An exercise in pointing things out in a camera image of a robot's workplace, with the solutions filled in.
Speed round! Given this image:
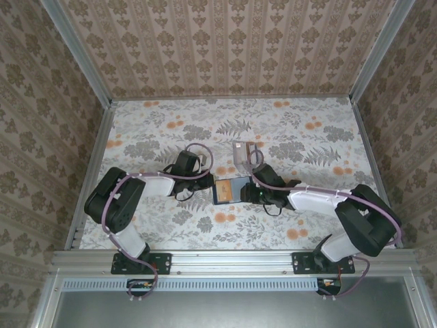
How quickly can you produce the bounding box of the white slotted cable duct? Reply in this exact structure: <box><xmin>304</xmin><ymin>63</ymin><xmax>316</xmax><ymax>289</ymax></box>
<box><xmin>63</xmin><ymin>277</ymin><xmax>320</xmax><ymax>292</ymax></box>

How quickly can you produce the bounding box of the aluminium side frame rail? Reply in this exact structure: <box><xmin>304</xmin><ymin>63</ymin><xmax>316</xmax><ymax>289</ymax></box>
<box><xmin>64</xmin><ymin>100</ymin><xmax>117</xmax><ymax>251</ymax></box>
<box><xmin>351</xmin><ymin>99</ymin><xmax>404</xmax><ymax>249</ymax></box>

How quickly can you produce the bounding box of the aluminium frame post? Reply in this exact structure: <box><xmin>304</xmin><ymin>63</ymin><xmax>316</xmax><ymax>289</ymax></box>
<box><xmin>349</xmin><ymin>0</ymin><xmax>419</xmax><ymax>103</ymax></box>
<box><xmin>40</xmin><ymin>0</ymin><xmax>114</xmax><ymax>105</ymax></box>

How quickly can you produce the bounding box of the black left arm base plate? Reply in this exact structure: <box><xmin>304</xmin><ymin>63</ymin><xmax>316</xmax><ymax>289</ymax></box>
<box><xmin>111</xmin><ymin>251</ymin><xmax>172</xmax><ymax>275</ymax></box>

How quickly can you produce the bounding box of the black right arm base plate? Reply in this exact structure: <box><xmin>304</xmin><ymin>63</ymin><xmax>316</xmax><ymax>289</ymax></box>
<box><xmin>292</xmin><ymin>251</ymin><xmax>356</xmax><ymax>275</ymax></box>

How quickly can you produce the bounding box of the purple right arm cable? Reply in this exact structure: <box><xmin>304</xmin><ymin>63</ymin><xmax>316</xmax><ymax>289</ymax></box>
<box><xmin>246</xmin><ymin>148</ymin><xmax>404</xmax><ymax>301</ymax></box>

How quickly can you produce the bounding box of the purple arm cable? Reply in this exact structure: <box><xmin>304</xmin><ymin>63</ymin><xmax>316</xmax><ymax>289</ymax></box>
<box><xmin>101</xmin><ymin>141</ymin><xmax>214</xmax><ymax>300</ymax></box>
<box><xmin>246</xmin><ymin>148</ymin><xmax>404</xmax><ymax>301</ymax></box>

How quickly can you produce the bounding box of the aluminium back frame rail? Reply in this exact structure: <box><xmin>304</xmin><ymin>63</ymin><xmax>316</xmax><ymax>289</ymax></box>
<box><xmin>111</xmin><ymin>94</ymin><xmax>353</xmax><ymax>103</ymax></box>

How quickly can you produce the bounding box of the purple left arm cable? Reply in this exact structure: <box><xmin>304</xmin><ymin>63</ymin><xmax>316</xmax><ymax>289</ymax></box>
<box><xmin>101</xmin><ymin>141</ymin><xmax>214</xmax><ymax>300</ymax></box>

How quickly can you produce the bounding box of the aluminium front frame rail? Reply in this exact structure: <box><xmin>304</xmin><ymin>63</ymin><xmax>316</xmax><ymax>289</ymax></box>
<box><xmin>51</xmin><ymin>249</ymin><xmax>419</xmax><ymax>275</ymax></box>

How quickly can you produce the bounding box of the navy blue card holder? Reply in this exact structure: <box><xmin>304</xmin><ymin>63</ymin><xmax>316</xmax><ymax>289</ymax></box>
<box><xmin>212</xmin><ymin>176</ymin><xmax>253</xmax><ymax>206</ymax></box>

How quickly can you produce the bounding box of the grey metal sheet panel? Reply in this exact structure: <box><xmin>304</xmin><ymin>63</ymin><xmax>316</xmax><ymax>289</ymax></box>
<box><xmin>32</xmin><ymin>275</ymin><xmax>434</xmax><ymax>328</ymax></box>

